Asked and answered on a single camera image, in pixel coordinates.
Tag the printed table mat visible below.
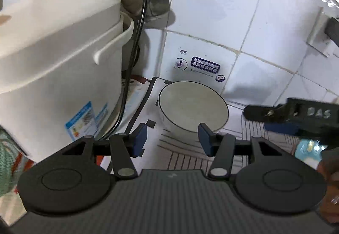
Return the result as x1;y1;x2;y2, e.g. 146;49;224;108
99;75;322;171

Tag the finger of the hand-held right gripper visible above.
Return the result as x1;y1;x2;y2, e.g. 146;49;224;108
244;104;291;121
263;121;302;135

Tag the white wall socket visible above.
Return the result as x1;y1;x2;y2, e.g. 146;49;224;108
307;7;339;57

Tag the person's right hand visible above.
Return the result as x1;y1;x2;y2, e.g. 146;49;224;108
316;148;339;224

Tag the green knitted cloth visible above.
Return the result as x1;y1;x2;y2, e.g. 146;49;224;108
0;128;29;197

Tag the white bowl with dark rim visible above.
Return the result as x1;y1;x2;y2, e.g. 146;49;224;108
158;81;229;135

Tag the black rice cooker cable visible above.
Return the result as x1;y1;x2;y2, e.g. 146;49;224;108
96;0;148;142

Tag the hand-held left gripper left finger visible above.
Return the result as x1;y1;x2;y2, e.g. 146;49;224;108
57;123;148;179

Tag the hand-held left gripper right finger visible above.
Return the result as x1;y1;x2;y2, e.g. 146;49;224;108
198;123;285;179

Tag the white rice cooker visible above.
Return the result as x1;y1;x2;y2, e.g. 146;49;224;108
0;0;135;163

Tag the blue plate with yellow print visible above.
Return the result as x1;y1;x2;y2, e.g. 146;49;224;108
293;138;330;169

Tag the wall sticker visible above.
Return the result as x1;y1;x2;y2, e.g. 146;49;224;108
173;48;226;83

